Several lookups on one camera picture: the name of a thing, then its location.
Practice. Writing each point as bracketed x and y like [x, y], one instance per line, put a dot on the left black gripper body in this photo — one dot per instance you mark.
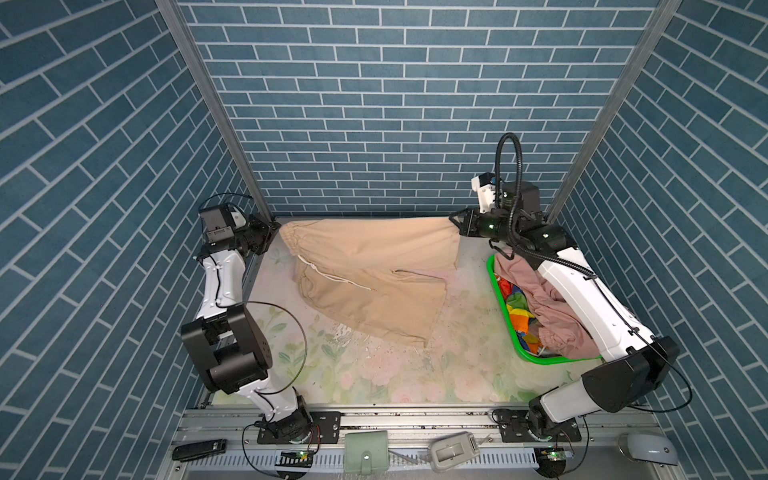
[252, 236]

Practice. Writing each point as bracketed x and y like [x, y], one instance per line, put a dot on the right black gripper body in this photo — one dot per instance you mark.
[490, 225]

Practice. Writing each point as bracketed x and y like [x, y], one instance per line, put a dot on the green plastic basket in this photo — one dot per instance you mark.
[510, 324]

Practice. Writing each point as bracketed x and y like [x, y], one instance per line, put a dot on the beige drawstring shorts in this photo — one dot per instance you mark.
[381, 277]

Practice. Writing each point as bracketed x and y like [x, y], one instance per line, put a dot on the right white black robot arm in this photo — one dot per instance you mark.
[634, 361]

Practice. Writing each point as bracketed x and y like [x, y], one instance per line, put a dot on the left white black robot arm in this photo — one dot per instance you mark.
[229, 351]

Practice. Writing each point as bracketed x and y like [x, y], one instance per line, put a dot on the colourful patterned shorts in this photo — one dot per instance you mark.
[520, 316]

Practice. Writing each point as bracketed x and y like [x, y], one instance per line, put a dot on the pink shorts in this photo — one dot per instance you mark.
[552, 306]

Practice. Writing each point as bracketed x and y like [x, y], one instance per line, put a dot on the left circuit board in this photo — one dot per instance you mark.
[293, 465]

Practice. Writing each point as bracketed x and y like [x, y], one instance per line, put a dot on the circuit board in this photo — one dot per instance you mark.
[293, 465]
[551, 462]

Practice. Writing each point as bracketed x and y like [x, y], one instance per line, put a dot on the black remote control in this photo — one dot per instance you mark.
[198, 450]

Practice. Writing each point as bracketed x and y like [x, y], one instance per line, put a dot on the grey stapler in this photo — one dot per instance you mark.
[448, 452]

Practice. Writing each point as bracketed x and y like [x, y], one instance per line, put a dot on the light green wallet pouch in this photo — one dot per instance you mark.
[366, 453]

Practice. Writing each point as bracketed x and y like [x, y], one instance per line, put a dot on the right circuit board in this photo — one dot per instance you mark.
[551, 462]

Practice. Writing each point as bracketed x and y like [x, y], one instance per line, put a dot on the white computer mouse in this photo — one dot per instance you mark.
[648, 448]

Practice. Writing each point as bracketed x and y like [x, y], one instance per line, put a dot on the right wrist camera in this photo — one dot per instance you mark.
[484, 186]

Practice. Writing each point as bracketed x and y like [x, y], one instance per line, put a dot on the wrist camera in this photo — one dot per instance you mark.
[484, 186]
[220, 222]

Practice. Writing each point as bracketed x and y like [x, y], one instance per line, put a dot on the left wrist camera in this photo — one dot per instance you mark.
[220, 222]

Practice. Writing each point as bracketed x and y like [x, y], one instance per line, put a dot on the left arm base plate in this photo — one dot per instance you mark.
[315, 427]

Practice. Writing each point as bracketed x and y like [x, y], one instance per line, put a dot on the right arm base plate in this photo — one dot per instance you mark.
[526, 426]

